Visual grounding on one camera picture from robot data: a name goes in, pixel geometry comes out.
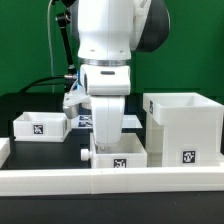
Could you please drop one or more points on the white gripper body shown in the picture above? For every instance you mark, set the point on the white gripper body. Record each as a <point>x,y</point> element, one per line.
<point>107,117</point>

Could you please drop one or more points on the white front drawer tray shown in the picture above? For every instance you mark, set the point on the white front drawer tray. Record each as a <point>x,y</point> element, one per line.
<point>129,153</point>

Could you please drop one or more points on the white drawer tray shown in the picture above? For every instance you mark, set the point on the white drawer tray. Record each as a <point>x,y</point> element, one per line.
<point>41,127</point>
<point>129,153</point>

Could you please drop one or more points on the white drawer cabinet box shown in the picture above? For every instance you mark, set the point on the white drawer cabinet box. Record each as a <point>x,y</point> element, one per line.
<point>182,129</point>

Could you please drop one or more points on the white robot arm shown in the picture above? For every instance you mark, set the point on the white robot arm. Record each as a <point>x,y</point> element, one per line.
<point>108,32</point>

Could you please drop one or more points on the white rear drawer tray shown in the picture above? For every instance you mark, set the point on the white rear drawer tray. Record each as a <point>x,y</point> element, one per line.
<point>41,127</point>

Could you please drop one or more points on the white marker tag sheet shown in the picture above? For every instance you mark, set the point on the white marker tag sheet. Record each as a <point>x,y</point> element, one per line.
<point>85,122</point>

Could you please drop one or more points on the white front barrier wall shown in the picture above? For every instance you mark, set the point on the white front barrier wall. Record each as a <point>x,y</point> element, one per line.
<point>113,180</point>

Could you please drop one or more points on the white barrier wall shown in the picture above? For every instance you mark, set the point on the white barrier wall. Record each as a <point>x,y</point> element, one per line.
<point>113,180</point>
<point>4,150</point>

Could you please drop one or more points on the white left barrier wall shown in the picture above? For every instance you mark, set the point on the white left barrier wall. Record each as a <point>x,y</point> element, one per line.
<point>4,150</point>

